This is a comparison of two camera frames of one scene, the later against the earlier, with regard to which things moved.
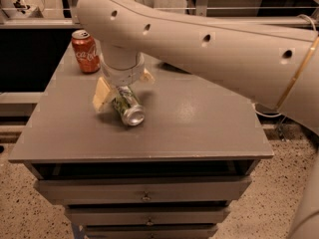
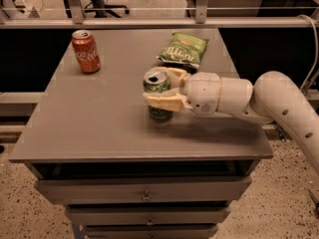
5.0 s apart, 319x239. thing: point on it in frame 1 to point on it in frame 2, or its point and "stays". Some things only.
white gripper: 122,76 to 202,92
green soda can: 129,108 to 155,82
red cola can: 86,51 stays
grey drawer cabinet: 171,176 stays
